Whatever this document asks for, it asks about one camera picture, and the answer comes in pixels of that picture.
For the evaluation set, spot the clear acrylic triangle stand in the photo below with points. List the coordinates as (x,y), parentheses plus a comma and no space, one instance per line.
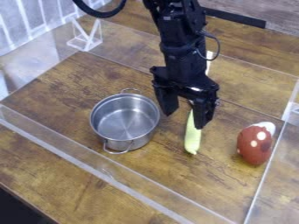
(86,41)

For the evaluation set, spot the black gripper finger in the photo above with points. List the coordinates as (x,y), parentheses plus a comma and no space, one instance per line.
(203,109)
(167,99)

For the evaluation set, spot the red spotted toy mushroom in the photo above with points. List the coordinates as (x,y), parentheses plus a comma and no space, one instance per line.
(254,142)

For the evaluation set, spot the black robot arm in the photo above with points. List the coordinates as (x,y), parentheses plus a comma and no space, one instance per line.
(180,21)

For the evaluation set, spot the black bar on wall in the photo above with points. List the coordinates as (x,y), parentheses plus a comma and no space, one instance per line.
(236,18)

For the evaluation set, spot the small steel pot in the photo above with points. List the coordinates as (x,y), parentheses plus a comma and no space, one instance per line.
(124,120)

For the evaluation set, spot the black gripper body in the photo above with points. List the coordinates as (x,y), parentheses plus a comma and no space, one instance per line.
(188,84)

